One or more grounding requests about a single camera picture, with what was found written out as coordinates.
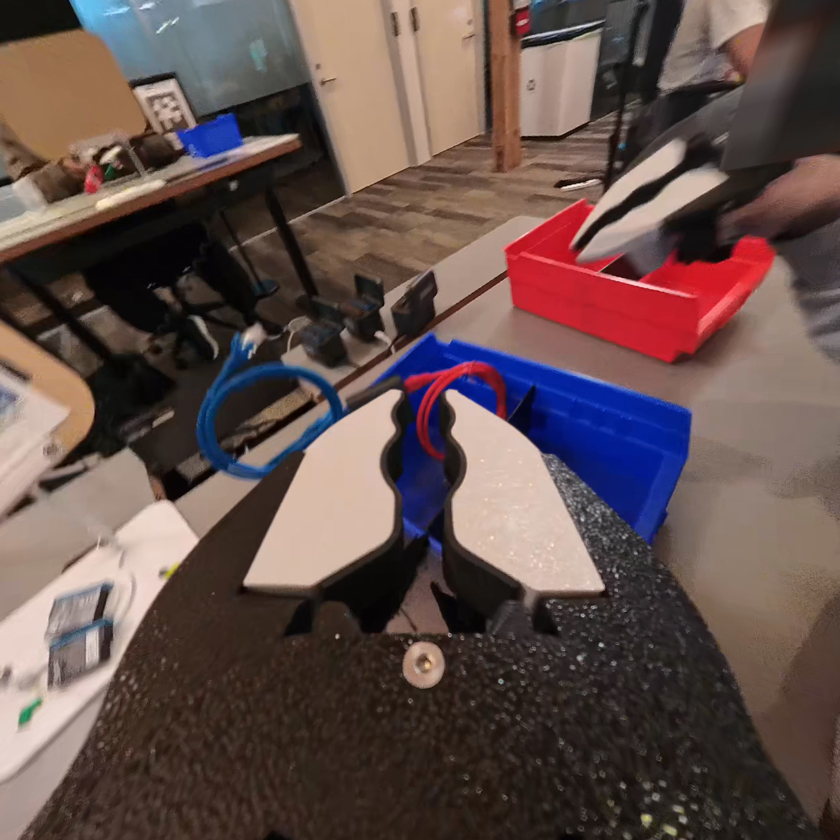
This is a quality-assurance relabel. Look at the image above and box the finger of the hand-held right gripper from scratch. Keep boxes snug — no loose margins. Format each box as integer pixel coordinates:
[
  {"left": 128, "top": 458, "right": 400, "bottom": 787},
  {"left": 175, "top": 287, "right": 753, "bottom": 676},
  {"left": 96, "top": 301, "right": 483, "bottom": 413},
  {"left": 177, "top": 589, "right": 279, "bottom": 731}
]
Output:
[
  {"left": 579, "top": 163, "right": 731, "bottom": 278},
  {"left": 570, "top": 138, "right": 690, "bottom": 249}
]

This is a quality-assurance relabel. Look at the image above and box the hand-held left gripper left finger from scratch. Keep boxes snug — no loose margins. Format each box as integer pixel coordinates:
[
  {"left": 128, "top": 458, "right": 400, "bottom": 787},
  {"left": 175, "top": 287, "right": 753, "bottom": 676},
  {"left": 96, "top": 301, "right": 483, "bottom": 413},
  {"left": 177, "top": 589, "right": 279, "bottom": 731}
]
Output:
[{"left": 241, "top": 389, "right": 431, "bottom": 635}]

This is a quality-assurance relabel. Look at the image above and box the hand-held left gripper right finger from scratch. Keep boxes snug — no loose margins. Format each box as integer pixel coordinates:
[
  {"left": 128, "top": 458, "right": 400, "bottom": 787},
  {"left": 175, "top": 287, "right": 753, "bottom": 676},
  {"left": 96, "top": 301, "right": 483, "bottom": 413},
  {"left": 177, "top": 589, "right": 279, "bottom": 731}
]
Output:
[{"left": 430, "top": 389, "right": 606, "bottom": 636}]

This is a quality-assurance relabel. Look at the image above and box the red storage bin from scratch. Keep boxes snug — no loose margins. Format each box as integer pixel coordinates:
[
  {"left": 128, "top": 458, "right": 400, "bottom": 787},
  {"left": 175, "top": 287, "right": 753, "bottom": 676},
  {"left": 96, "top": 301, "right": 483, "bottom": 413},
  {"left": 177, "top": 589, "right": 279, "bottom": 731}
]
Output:
[{"left": 504, "top": 199, "right": 777, "bottom": 364}]

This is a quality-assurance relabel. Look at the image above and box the blue storage bin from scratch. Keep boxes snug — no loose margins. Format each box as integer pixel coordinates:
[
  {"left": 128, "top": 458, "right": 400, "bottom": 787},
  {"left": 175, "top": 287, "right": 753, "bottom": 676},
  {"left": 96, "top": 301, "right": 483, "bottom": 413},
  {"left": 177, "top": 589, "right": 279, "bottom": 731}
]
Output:
[{"left": 371, "top": 333, "right": 693, "bottom": 546}]

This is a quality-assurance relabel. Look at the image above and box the red ethernet cable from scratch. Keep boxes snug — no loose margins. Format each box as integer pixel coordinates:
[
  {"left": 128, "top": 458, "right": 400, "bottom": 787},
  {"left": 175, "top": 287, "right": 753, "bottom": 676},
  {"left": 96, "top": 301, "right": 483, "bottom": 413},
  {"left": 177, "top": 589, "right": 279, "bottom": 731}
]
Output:
[{"left": 402, "top": 361, "right": 509, "bottom": 462}]

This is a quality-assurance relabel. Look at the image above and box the blue ethernet cable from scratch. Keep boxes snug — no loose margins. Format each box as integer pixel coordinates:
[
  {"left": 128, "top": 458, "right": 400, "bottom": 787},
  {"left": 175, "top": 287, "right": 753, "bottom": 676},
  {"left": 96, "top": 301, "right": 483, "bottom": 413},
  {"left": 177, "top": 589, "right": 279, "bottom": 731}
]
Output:
[{"left": 196, "top": 327, "right": 345, "bottom": 481}]

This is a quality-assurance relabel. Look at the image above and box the brown-edged work desk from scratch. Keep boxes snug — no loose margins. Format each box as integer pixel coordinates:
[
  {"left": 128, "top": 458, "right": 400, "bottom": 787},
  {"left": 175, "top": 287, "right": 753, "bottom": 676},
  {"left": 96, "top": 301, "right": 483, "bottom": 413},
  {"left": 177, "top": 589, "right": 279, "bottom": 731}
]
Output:
[{"left": 0, "top": 133, "right": 304, "bottom": 355}]

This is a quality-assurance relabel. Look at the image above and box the person's right hand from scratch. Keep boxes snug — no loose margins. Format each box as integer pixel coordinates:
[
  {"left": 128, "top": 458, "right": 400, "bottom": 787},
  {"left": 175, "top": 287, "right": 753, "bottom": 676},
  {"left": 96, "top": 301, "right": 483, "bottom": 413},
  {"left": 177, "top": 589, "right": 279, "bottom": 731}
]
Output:
[{"left": 727, "top": 154, "right": 840, "bottom": 242}]

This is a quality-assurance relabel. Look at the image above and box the white round table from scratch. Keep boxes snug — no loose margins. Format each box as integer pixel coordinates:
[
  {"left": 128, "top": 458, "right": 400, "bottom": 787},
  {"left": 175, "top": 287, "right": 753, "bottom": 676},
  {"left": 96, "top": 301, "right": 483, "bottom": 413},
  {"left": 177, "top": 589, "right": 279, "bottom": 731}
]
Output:
[{"left": 0, "top": 500, "right": 201, "bottom": 785}]

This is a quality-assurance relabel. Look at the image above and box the white door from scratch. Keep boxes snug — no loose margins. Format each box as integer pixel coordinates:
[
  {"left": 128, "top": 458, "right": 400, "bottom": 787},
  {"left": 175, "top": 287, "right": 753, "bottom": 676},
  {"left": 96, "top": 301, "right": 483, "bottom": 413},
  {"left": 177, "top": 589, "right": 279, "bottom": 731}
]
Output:
[
  {"left": 292, "top": 0, "right": 411, "bottom": 194},
  {"left": 410, "top": 0, "right": 490, "bottom": 158}
]

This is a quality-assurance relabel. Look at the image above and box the black packet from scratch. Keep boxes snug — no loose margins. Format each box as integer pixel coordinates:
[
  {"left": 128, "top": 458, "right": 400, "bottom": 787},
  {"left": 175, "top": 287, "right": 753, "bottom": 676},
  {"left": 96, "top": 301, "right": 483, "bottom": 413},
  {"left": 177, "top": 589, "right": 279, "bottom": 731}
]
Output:
[
  {"left": 46, "top": 620, "right": 118, "bottom": 689},
  {"left": 45, "top": 581, "right": 116, "bottom": 641}
]

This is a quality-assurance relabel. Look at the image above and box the instruction sheet on board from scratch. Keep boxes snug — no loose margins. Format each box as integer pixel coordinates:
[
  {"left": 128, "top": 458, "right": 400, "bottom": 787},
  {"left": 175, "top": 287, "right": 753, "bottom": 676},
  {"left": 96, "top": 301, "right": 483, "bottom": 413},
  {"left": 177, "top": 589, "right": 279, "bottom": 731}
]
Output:
[{"left": 0, "top": 322, "right": 96, "bottom": 460}]

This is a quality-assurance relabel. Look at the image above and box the small blue bin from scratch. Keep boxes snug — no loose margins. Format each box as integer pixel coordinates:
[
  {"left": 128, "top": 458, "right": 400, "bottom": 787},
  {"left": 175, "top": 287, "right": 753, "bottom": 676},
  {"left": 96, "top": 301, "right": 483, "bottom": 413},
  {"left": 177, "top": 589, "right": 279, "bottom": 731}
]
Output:
[{"left": 176, "top": 113, "right": 244, "bottom": 160}]

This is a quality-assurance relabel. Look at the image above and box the printed marker tag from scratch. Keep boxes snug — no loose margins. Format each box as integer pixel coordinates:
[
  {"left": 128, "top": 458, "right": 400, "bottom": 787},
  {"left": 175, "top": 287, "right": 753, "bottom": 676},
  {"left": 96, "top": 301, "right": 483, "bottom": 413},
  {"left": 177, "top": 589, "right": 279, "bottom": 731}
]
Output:
[{"left": 130, "top": 73, "right": 199, "bottom": 135}]

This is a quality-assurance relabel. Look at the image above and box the wooden support post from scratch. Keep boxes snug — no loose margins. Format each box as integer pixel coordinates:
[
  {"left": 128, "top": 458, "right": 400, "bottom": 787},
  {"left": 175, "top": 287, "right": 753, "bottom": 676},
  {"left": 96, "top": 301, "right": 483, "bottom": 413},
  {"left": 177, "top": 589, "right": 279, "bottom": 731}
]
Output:
[{"left": 489, "top": 0, "right": 524, "bottom": 173}]

